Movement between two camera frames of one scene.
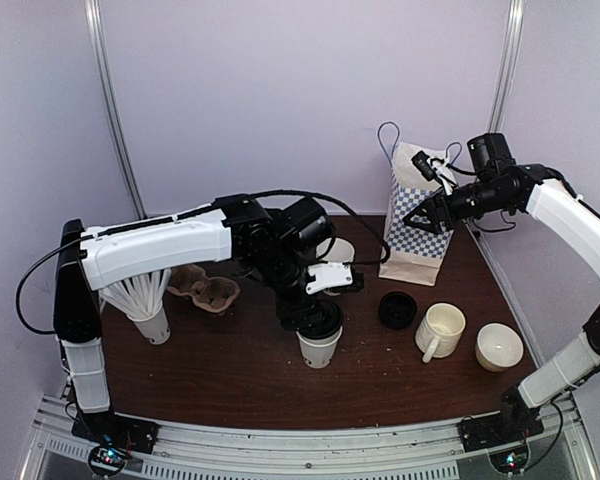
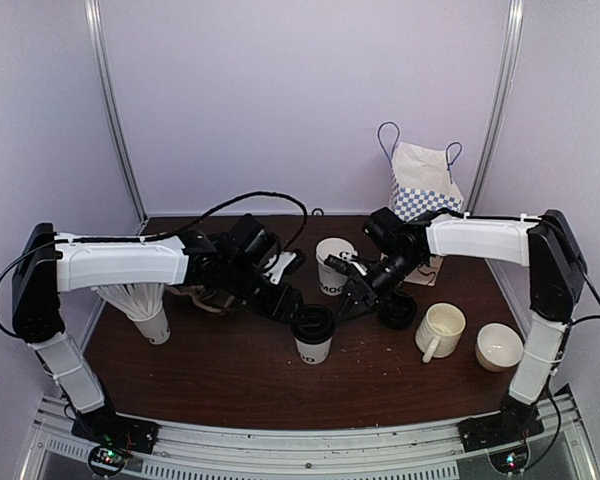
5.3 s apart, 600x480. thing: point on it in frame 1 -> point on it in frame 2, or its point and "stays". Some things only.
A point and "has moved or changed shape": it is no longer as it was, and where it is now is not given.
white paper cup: (319, 352) has moved or changed shape
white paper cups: (341, 250) stays
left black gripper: (290, 314) -> (280, 306)
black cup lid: (321, 320) has moved or changed shape
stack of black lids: (397, 310) stays
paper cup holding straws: (154, 328) stays
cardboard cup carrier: (214, 294) stays
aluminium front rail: (407, 451) stays
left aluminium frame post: (98, 47) stays
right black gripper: (436, 215) -> (363, 293)
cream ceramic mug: (440, 331) stays
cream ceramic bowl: (498, 346) stays
